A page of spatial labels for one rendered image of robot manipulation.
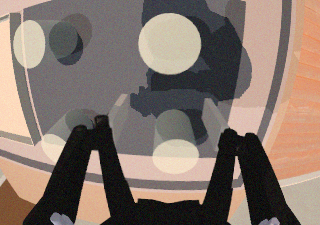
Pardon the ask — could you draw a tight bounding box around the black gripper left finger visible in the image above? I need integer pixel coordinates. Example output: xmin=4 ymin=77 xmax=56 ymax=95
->
xmin=22 ymin=94 xmax=144 ymax=225

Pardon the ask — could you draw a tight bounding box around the grey cylinder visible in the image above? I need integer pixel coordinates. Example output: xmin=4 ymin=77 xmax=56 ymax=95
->
xmin=13 ymin=20 xmax=78 ymax=68
xmin=152 ymin=109 xmax=199 ymax=174
xmin=41 ymin=109 xmax=93 ymax=163
xmin=138 ymin=13 xmax=201 ymax=75

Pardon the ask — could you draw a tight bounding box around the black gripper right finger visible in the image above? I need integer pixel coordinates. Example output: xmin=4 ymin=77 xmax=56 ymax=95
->
xmin=197 ymin=98 xmax=301 ymax=225

